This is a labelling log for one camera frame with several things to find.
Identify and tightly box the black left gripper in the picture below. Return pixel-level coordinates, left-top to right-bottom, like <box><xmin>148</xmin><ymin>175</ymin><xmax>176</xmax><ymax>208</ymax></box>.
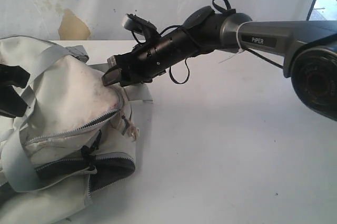
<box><xmin>1</xmin><ymin>64</ymin><xmax>30</xmax><ymax>118</ymax></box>

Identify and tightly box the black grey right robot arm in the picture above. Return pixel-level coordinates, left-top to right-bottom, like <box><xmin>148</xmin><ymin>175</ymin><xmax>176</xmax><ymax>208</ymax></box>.
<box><xmin>102</xmin><ymin>6</ymin><xmax>336</xmax><ymax>120</ymax></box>

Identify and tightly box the white grey backpack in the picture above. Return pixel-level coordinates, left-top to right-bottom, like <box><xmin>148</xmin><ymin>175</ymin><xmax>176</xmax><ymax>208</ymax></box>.
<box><xmin>1</xmin><ymin>35</ymin><xmax>152</xmax><ymax>223</ymax></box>

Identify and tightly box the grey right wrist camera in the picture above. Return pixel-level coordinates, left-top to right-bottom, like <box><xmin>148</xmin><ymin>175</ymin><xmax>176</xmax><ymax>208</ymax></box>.
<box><xmin>122</xmin><ymin>14</ymin><xmax>159</xmax><ymax>40</ymax></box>

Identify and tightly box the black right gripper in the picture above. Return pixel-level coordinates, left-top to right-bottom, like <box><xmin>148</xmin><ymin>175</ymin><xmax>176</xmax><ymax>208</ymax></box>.
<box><xmin>101</xmin><ymin>50</ymin><xmax>154</xmax><ymax>86</ymax></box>

